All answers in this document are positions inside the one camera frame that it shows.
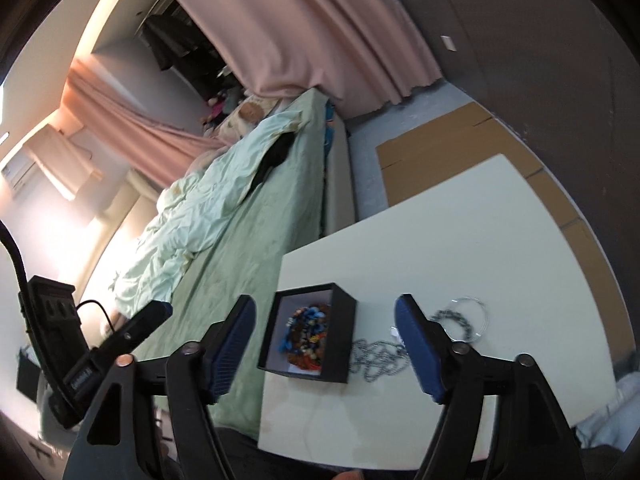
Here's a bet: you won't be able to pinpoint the white low table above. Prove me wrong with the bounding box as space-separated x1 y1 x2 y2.
257 154 627 463

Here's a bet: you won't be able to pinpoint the grey bead necklace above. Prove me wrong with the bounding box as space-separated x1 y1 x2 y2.
350 337 413 383

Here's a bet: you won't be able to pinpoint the dark box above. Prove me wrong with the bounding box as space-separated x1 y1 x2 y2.
17 355 41 403

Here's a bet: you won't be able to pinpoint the white cloth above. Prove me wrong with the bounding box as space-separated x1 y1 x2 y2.
575 375 640 451

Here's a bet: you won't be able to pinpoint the wide pink curtain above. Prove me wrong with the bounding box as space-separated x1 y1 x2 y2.
142 0 443 113

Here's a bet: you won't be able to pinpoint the pile of plush toys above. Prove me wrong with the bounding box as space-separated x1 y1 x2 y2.
200 87 246 128

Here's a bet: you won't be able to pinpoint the grey bead bracelet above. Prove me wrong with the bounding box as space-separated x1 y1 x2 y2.
431 308 478 343

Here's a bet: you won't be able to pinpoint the bear print pillow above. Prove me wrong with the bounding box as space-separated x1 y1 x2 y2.
215 95 281 136

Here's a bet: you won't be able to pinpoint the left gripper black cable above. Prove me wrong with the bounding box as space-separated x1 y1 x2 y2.
0 220 31 296

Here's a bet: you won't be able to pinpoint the white air conditioner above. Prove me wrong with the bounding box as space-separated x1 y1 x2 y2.
0 150 38 191

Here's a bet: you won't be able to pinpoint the light green duvet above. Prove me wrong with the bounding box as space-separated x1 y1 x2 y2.
109 110 306 318

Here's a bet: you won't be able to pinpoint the hanging dark clothes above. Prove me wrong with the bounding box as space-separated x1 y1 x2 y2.
142 12 226 81

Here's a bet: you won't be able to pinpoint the orange red bead bracelet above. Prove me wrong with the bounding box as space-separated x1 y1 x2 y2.
287 347 326 372

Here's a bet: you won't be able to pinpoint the bed with green sheet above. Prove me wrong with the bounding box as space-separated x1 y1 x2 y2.
135 87 331 441

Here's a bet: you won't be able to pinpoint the brown cardboard sheet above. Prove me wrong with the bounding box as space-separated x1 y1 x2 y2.
375 101 631 311

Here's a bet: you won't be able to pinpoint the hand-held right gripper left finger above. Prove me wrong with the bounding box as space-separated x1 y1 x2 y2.
62 294 258 480

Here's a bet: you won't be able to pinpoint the silver wire bangle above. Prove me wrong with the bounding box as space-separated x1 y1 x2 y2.
447 296 488 343

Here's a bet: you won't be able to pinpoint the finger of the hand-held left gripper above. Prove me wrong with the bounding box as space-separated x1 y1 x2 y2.
100 301 174 358

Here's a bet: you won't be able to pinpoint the blue printed bedsheet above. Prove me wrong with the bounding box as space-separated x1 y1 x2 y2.
322 102 336 146

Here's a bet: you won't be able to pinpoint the blue bead bracelet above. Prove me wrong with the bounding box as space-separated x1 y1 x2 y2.
285 304 332 351

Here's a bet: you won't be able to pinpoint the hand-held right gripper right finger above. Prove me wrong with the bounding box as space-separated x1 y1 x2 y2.
394 294 583 480

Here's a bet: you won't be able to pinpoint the black cloth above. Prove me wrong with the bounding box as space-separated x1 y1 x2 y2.
250 132 296 191

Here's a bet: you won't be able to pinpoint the black jewelry box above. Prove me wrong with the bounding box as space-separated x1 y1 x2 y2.
256 282 357 385

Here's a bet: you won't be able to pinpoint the beige headboard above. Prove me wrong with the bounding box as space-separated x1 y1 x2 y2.
95 170 166 281

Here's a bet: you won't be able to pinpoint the tied pink curtain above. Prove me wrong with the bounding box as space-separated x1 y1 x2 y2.
62 60 226 188

